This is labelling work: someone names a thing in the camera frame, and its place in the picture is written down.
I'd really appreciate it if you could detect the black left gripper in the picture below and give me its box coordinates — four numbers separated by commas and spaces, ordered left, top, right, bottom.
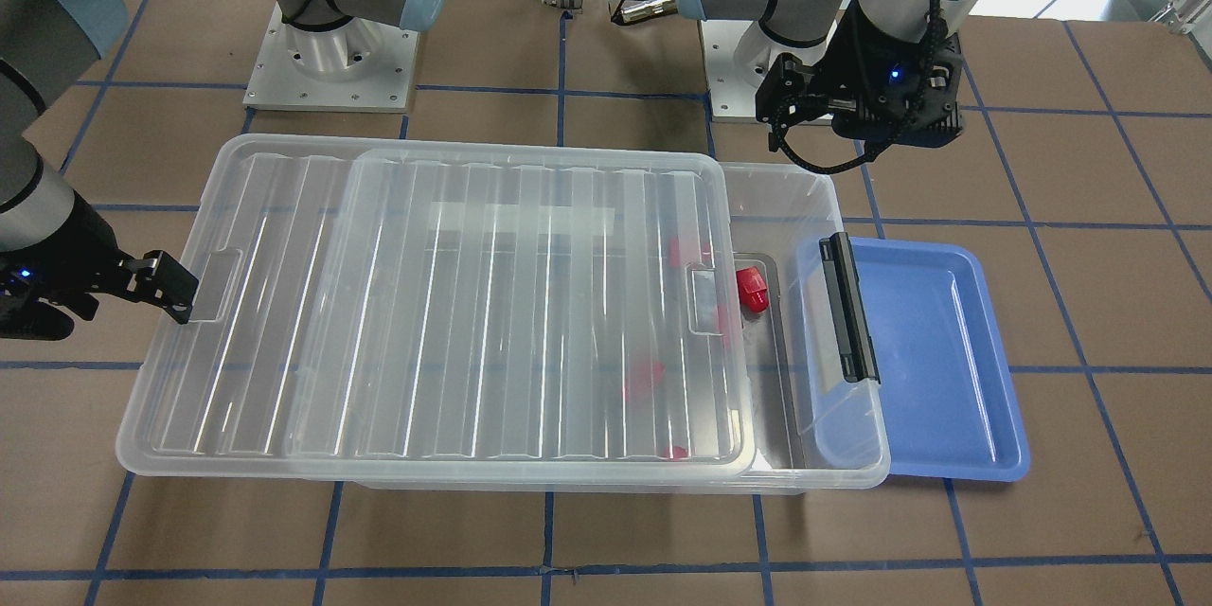
755, 2, 965, 152

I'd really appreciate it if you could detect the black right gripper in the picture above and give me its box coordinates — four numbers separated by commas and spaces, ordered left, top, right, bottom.
1, 196, 199, 341

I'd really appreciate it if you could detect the red block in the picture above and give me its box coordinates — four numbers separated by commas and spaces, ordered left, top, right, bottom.
664, 238, 714, 268
736, 265, 771, 316
715, 303, 741, 348

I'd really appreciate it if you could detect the clear plastic box lid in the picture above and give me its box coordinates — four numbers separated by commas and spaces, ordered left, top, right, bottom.
116, 135, 758, 490

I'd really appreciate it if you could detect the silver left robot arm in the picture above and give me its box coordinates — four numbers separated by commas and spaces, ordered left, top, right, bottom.
678, 0, 978, 152

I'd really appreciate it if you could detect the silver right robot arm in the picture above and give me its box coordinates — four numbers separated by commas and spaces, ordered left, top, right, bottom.
1, 0, 445, 341

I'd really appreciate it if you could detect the red block centre low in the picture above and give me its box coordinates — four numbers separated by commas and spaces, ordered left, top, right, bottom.
622, 358, 667, 402

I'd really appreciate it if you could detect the clear plastic storage box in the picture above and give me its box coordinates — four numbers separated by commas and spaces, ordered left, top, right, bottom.
343, 158, 892, 496

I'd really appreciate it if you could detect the blue plastic tray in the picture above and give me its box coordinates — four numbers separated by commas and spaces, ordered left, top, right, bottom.
853, 238, 1031, 484

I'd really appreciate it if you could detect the silver cylindrical connector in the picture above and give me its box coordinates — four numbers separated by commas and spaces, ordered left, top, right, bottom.
610, 0, 678, 27

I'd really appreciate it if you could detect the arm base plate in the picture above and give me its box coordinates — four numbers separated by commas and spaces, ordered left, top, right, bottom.
242, 8, 421, 114
698, 21, 828, 122

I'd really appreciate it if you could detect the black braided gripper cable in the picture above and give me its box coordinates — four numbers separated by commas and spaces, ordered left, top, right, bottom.
772, 0, 953, 175

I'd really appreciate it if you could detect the black box latch handle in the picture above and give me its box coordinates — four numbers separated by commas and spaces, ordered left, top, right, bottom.
819, 231, 882, 384

